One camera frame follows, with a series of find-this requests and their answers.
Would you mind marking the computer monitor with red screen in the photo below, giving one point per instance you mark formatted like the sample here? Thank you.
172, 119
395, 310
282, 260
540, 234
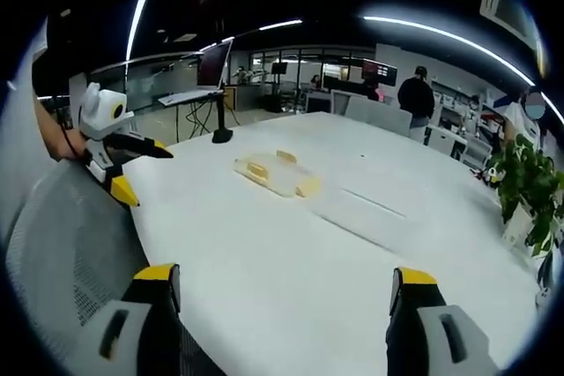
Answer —
212, 63

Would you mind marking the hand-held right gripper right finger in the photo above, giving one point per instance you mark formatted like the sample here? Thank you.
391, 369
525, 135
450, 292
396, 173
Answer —
423, 327

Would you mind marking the white plant pot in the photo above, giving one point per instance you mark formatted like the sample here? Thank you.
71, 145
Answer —
519, 224

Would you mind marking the green potted plant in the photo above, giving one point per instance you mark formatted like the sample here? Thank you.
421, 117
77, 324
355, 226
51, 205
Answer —
529, 173

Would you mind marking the long ceiling light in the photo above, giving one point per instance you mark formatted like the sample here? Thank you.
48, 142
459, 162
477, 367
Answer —
134, 26
449, 41

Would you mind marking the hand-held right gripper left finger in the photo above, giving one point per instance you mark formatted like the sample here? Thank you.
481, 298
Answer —
145, 327

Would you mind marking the white tilted stand table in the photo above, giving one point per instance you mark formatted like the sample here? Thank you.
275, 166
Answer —
189, 96

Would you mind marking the grey mesh chair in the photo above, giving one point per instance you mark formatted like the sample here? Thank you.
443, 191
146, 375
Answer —
66, 239

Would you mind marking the black stand with base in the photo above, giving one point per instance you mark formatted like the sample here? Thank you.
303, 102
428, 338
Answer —
221, 129

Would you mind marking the wall screen with red picture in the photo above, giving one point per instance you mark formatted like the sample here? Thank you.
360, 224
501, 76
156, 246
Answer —
379, 71

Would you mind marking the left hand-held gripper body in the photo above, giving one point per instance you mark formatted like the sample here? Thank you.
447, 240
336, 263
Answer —
103, 114

